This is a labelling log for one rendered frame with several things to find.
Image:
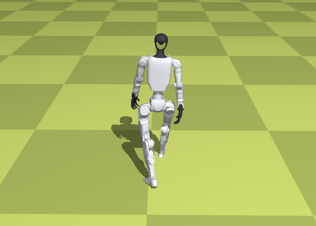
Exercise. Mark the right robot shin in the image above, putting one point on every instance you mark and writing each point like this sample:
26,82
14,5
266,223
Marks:
163,140

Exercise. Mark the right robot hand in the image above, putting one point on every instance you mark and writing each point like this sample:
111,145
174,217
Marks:
180,108

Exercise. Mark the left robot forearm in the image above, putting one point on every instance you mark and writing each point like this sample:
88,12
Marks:
136,87

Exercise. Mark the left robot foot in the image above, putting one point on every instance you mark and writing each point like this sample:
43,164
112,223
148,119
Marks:
152,182

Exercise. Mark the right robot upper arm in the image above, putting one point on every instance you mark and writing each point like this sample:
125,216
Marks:
177,73

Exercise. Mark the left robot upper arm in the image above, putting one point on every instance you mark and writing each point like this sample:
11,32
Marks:
141,68

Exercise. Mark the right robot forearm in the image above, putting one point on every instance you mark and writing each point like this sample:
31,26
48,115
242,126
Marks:
179,96

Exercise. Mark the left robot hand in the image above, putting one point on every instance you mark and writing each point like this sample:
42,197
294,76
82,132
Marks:
133,101

